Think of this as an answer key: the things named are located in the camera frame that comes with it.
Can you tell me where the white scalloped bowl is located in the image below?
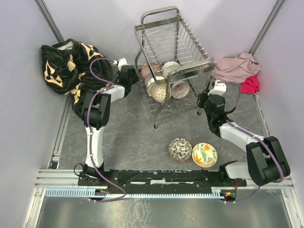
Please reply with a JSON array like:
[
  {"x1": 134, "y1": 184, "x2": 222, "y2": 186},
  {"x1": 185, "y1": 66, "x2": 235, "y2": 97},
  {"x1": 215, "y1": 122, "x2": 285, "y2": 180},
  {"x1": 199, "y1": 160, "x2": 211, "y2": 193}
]
[{"x1": 144, "y1": 75, "x2": 155, "y2": 97}]

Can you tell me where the blue triangle patterned bowl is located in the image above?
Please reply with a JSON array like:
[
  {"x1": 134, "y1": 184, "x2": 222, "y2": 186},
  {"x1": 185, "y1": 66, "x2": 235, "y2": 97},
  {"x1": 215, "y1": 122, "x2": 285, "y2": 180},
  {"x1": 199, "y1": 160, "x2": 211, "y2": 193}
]
[{"x1": 171, "y1": 72, "x2": 187, "y2": 85}]

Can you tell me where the brown cross patterned bowl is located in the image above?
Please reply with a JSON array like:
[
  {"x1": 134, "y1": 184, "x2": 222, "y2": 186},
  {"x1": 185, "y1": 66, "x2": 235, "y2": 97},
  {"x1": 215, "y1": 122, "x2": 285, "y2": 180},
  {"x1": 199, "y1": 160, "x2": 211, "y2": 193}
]
[{"x1": 151, "y1": 84, "x2": 167, "y2": 103}]

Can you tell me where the stainless steel dish rack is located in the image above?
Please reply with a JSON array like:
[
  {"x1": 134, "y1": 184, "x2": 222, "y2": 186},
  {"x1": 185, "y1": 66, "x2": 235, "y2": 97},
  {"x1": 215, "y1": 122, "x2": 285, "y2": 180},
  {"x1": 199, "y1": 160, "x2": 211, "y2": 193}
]
[{"x1": 134, "y1": 6, "x2": 215, "y2": 128}]

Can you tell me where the plain white bowl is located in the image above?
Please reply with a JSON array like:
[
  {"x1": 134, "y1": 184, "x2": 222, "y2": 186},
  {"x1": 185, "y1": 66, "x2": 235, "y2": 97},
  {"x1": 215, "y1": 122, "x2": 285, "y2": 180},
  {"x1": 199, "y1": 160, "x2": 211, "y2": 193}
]
[{"x1": 162, "y1": 61, "x2": 180, "y2": 78}]

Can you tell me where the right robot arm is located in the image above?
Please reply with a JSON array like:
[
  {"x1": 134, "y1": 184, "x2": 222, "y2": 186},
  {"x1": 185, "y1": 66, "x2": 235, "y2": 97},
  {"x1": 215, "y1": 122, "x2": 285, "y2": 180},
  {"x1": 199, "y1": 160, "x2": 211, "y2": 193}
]
[{"x1": 197, "y1": 89, "x2": 291, "y2": 186}]

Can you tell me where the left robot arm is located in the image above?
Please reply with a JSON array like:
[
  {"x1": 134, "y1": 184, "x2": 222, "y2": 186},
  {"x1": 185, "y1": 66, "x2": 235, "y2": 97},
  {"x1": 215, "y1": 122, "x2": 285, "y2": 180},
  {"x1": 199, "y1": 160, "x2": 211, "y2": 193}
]
[{"x1": 81, "y1": 65, "x2": 138, "y2": 185}]

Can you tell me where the magenta cloth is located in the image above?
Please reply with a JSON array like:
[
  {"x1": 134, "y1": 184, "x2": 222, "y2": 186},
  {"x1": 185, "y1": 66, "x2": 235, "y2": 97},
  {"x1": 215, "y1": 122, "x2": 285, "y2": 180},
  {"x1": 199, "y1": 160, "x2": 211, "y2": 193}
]
[{"x1": 241, "y1": 76, "x2": 260, "y2": 94}]

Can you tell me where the dusty pink cloth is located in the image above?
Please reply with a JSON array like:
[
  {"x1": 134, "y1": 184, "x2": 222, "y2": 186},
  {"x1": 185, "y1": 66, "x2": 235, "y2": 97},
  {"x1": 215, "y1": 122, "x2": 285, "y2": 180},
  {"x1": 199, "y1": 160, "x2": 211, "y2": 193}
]
[{"x1": 213, "y1": 53, "x2": 261, "y2": 84}]

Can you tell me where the yellow floral bowl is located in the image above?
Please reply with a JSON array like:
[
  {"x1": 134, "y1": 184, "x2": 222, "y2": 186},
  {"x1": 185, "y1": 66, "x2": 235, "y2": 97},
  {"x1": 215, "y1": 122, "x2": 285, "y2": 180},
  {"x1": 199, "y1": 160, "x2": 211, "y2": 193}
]
[{"x1": 192, "y1": 142, "x2": 218, "y2": 168}]

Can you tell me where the black leaf patterned bowl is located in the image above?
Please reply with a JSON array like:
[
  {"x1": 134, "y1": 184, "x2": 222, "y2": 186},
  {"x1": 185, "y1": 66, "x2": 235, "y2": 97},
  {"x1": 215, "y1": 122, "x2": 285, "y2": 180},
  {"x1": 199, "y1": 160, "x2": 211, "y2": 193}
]
[{"x1": 168, "y1": 138, "x2": 192, "y2": 162}]

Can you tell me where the black and cream blanket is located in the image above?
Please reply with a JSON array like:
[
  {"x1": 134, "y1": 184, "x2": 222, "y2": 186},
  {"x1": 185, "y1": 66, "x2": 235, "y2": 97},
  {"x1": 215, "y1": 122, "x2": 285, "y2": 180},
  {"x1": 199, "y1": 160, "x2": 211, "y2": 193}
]
[{"x1": 41, "y1": 38, "x2": 117, "y2": 117}]

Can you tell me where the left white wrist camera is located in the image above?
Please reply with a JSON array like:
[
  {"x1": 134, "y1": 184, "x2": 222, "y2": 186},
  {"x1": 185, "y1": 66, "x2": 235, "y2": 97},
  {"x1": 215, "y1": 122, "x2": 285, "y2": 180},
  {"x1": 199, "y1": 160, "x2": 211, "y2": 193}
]
[{"x1": 111, "y1": 58, "x2": 128, "y2": 71}]

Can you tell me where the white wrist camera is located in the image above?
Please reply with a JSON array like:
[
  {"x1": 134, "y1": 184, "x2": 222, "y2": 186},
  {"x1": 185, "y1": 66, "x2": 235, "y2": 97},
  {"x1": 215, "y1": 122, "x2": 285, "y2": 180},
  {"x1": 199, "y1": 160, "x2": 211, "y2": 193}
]
[
  {"x1": 208, "y1": 80, "x2": 227, "y2": 96},
  {"x1": 111, "y1": 58, "x2": 128, "y2": 71}
]

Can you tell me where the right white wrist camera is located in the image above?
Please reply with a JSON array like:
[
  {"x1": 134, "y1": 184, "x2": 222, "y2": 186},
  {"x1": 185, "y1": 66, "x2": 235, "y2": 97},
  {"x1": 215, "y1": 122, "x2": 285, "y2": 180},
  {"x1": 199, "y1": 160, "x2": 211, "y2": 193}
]
[{"x1": 208, "y1": 80, "x2": 227, "y2": 96}]

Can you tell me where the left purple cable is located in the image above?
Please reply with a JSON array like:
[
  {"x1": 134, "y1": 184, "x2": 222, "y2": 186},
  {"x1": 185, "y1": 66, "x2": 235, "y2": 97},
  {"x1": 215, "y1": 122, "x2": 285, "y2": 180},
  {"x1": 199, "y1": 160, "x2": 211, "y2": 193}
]
[{"x1": 86, "y1": 57, "x2": 126, "y2": 204}]

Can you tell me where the purple cable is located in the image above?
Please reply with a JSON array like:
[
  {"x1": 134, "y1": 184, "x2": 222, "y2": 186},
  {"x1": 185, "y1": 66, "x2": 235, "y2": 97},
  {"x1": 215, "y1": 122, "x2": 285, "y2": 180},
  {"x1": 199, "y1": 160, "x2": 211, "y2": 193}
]
[
  {"x1": 223, "y1": 82, "x2": 285, "y2": 204},
  {"x1": 86, "y1": 57, "x2": 126, "y2": 204}
]

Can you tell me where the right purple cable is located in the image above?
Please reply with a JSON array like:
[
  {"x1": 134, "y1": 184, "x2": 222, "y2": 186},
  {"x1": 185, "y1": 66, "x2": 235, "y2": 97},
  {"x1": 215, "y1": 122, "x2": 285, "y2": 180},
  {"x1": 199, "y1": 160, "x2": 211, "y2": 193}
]
[{"x1": 223, "y1": 82, "x2": 285, "y2": 204}]

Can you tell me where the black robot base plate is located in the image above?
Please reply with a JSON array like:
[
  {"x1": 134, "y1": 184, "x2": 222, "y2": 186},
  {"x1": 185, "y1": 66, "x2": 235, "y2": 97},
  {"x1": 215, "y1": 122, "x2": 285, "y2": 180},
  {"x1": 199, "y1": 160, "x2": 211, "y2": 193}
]
[{"x1": 77, "y1": 170, "x2": 247, "y2": 194}]

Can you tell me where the aluminium frame rail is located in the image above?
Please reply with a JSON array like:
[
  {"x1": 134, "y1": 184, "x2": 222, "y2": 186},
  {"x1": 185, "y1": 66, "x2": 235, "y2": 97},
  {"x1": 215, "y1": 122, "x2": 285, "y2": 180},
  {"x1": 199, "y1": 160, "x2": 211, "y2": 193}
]
[{"x1": 22, "y1": 154, "x2": 304, "y2": 228}]

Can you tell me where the light blue cable duct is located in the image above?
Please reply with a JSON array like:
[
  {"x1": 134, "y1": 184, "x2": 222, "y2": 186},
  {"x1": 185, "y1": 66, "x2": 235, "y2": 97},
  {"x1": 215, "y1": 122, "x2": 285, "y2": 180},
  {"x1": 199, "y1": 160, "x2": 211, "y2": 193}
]
[{"x1": 45, "y1": 188, "x2": 224, "y2": 199}]

